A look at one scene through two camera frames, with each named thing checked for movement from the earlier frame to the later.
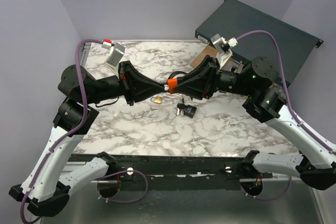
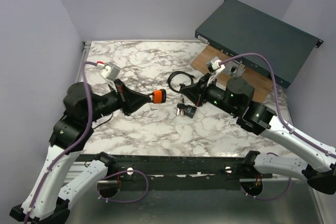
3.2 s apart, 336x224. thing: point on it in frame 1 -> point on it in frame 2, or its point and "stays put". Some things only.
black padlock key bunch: [180, 107] stays put
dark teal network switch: [232, 19] stays put
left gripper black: [138, 86] -> [126, 95]
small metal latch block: [235, 67] stays put
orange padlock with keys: [171, 83] -> [159, 96]
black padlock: [189, 110] stays put
